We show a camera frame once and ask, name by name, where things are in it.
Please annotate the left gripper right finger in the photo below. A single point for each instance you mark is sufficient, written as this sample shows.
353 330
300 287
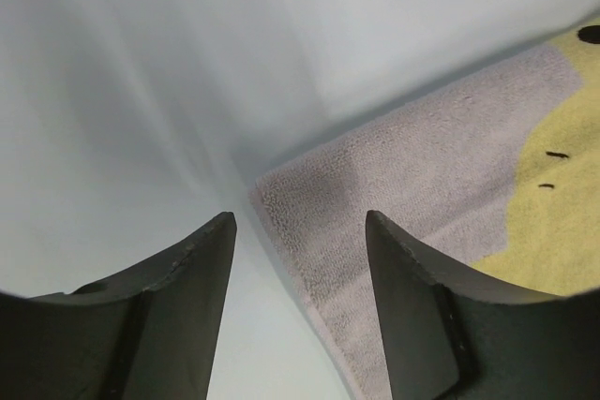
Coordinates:
451 332

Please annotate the yellow-green grey towel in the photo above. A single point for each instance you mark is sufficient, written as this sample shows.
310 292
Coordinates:
499 171

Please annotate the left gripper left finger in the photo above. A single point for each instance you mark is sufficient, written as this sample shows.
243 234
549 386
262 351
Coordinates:
147 332

